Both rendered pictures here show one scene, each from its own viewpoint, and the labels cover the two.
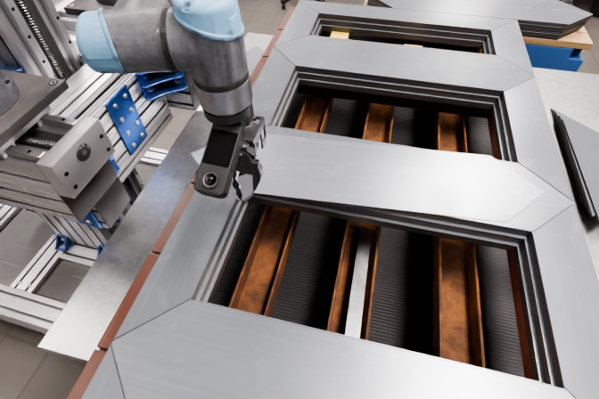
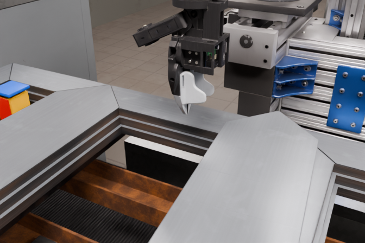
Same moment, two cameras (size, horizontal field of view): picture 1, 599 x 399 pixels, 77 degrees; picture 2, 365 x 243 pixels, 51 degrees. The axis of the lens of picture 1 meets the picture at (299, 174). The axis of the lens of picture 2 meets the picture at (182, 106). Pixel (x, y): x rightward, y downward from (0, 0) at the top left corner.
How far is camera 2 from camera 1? 0.78 m
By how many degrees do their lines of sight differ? 78
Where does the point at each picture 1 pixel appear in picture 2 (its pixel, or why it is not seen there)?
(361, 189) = (192, 225)
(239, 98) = not seen: outside the picture
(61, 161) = (228, 30)
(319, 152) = (274, 199)
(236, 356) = (62, 121)
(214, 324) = (92, 114)
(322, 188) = (205, 189)
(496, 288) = not seen: outside the picture
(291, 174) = (236, 168)
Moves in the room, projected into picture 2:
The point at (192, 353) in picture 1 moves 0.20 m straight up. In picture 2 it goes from (79, 107) to (67, 15)
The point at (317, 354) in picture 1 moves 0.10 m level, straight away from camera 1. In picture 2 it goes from (29, 154) to (77, 166)
